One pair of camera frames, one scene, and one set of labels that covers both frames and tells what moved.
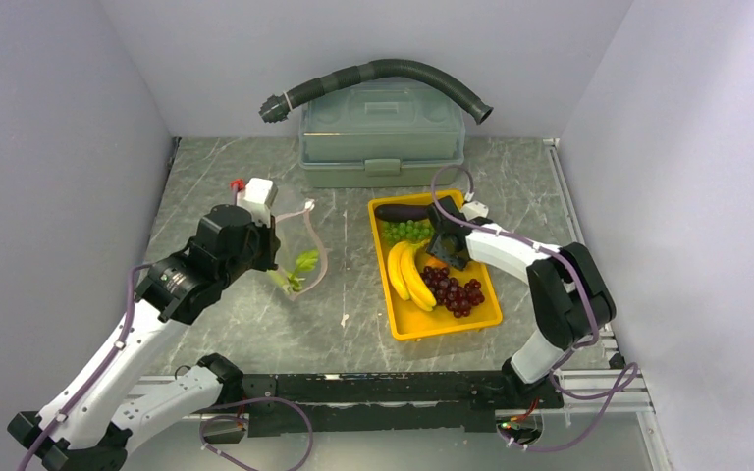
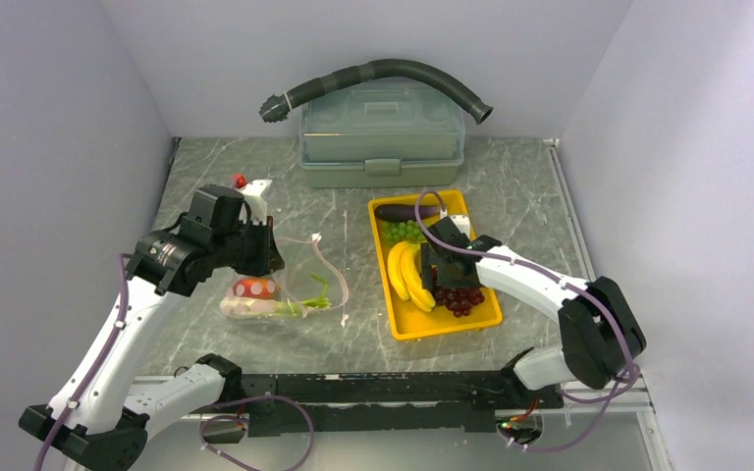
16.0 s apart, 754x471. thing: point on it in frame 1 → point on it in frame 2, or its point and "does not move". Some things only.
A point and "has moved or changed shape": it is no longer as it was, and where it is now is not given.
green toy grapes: (408, 230) does not move
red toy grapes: (458, 298) does not move
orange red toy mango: (434, 262) has moved or changed shape
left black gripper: (272, 244) does not move
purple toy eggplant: (401, 212) does not move
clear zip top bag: (302, 254) has moved or changed shape
